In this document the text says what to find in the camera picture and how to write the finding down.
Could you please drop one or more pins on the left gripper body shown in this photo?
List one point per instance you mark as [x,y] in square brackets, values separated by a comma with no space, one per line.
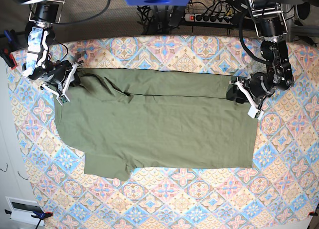
[258,86]

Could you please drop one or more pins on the blue orange clamp lower left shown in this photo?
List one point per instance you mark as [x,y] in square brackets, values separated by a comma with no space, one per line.
[40,215]

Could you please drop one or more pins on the blue orange clamp upper left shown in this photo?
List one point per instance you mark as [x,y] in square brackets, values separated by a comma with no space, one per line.
[6,52]

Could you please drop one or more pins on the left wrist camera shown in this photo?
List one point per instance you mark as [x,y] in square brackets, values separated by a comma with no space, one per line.
[255,113]

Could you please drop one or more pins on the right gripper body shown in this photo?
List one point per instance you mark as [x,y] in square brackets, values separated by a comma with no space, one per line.
[56,73]

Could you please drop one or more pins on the orange clamp lower right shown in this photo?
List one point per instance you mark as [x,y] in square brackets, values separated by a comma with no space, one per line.
[313,214]

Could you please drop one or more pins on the patterned tablecloth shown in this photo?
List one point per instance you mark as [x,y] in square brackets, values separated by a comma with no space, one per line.
[282,187]

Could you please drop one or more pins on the white wall box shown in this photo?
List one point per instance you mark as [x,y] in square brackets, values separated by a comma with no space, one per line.
[22,205]

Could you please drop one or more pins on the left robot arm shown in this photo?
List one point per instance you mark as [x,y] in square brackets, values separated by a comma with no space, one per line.
[270,26]

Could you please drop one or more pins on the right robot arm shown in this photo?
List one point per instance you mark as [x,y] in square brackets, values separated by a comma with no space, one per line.
[38,63]

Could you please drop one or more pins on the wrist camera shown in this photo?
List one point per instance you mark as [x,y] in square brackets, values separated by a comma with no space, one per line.
[255,113]
[62,99]

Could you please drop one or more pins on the white power strip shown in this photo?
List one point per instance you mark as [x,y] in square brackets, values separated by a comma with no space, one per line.
[194,17]

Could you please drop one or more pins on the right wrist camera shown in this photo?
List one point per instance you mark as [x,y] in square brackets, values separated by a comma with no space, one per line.
[62,99]

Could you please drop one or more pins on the green t-shirt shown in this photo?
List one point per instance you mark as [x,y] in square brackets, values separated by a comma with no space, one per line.
[123,119]

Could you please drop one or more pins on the blue orange clamp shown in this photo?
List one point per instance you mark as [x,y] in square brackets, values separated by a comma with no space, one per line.
[40,215]
[6,52]

